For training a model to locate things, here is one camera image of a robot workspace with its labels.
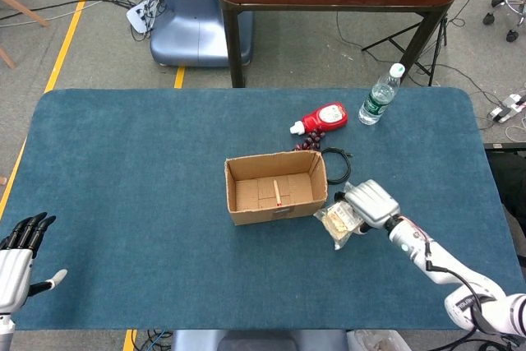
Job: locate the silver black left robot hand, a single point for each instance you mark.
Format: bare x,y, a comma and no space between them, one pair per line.
14,277

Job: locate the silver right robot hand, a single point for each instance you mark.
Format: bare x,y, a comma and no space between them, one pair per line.
372,203

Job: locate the bagged bread snack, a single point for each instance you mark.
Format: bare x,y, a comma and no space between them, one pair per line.
335,221

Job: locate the brown cardboard box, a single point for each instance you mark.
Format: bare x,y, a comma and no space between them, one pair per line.
267,213

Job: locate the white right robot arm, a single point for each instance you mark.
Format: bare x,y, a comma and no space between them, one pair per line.
444,264

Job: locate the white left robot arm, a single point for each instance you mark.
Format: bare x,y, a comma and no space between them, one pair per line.
5,332

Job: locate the dark red grapes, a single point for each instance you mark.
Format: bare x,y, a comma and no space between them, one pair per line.
314,139

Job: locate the small wooden stick red tip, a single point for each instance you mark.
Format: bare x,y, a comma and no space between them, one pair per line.
277,192

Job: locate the red ketchup squeeze bottle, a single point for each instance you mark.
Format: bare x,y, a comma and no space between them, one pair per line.
324,116

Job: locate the clear water bottle green label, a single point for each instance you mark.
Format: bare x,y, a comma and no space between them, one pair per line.
376,104

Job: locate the white power strip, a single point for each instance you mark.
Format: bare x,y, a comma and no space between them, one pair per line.
499,113

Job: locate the blue table cloth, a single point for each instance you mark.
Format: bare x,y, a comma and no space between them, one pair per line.
144,182

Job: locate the black tripod stand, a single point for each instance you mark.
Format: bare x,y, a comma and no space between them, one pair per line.
390,38

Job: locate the blue-grey robot torso base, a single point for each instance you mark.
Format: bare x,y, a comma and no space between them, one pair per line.
255,343

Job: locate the short wooden leg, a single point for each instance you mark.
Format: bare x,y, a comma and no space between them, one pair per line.
7,59

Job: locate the chrome stool with casters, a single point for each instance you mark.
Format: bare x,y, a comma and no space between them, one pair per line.
489,19

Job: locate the wooden easel leg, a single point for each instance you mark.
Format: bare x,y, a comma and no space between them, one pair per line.
24,7

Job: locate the white socket strip with plugs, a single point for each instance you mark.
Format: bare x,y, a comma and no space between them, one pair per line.
137,18

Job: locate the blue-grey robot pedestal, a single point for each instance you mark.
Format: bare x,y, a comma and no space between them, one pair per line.
193,30

